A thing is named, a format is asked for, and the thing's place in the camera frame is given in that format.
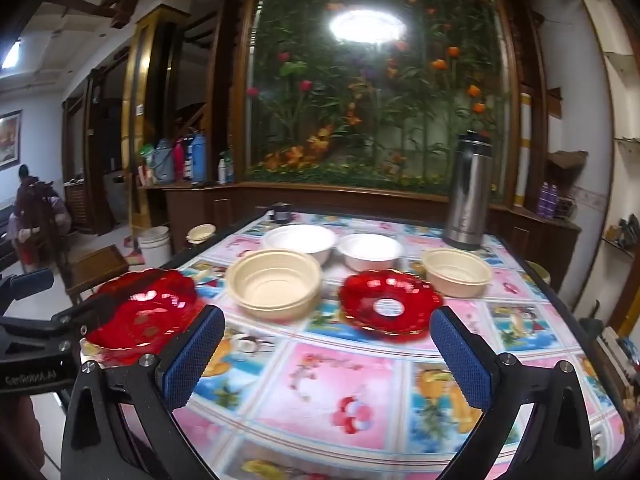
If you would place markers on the framed wall picture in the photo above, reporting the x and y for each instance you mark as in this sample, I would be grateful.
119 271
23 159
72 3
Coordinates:
10 135

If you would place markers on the blue bottle on counter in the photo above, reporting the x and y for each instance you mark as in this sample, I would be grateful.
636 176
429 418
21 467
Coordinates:
198 152

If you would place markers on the white plastic bucket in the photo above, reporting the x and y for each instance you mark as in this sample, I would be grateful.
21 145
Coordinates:
155 245

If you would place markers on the colourful patterned tablecloth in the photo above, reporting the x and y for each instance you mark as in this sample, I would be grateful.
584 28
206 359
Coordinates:
318 398

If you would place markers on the large white bowl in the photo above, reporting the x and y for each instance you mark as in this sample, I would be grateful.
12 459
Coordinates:
315 241

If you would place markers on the red plate without sticker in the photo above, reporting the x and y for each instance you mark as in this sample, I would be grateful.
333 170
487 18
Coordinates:
152 306

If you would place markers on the wooden chair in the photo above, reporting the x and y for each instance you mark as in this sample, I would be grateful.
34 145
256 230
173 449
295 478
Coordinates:
86 273

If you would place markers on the seated person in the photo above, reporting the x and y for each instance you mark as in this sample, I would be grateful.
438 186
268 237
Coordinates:
23 230

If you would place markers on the floral wall mural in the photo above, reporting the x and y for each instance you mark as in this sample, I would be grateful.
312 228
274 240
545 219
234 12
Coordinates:
374 93

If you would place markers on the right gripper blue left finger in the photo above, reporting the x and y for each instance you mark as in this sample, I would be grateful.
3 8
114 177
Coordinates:
120 423

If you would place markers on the small beige bowl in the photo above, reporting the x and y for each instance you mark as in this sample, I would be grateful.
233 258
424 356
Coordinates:
455 273

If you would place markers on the grey jug on counter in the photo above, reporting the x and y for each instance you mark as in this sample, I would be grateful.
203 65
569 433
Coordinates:
162 162

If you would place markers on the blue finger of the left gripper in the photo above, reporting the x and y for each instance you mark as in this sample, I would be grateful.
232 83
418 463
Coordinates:
87 316
18 287

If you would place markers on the large beige bowl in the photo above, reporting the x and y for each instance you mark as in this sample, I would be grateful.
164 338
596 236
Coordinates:
275 284

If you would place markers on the red plate with sticker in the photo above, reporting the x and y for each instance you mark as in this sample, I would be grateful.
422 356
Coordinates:
389 302

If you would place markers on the small black device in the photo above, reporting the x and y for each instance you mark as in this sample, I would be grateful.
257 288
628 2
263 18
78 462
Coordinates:
281 213

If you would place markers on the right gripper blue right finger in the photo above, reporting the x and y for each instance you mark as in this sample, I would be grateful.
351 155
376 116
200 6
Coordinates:
556 443

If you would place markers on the bowls on side stool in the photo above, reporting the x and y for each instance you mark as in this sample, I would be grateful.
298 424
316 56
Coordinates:
199 234

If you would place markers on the purple bottles on shelf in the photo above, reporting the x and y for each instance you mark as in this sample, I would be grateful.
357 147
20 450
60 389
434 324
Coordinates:
547 200

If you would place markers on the steel thermos flask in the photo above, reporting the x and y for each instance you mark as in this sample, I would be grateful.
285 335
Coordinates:
469 192

